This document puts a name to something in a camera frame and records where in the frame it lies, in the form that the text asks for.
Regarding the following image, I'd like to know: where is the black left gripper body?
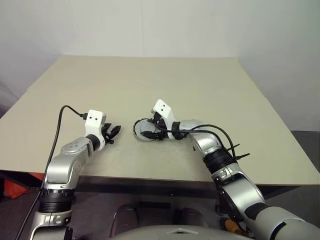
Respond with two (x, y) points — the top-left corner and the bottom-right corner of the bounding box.
(100, 127), (116, 146)

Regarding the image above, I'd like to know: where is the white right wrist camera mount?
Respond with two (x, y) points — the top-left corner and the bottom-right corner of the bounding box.
(151, 98), (181, 140)

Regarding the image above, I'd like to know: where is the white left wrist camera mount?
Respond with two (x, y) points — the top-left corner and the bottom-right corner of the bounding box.
(84, 109), (108, 151)

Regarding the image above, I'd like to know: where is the orange black connector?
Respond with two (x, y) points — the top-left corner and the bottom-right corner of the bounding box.
(221, 217), (241, 234)

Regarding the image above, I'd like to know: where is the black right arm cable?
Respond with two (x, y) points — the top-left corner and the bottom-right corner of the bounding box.
(154, 122), (238, 161)

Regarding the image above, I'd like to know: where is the grey robot torso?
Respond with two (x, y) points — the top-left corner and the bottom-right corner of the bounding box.
(117, 224), (221, 240)

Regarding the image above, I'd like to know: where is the dark table frame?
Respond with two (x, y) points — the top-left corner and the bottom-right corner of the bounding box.
(0, 171), (301, 201)

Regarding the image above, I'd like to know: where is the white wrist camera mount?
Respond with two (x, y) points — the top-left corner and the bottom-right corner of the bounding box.
(151, 98), (181, 140)
(84, 109), (108, 151)

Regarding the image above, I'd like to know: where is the dark rounded foot shape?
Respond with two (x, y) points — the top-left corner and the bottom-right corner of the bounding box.
(173, 206), (210, 228)
(109, 203), (140, 236)

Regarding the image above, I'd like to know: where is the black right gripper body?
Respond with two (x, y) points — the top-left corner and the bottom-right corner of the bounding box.
(151, 112), (167, 134)

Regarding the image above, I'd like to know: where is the orange red cloth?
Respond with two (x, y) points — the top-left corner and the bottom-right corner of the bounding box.
(3, 173), (43, 200)

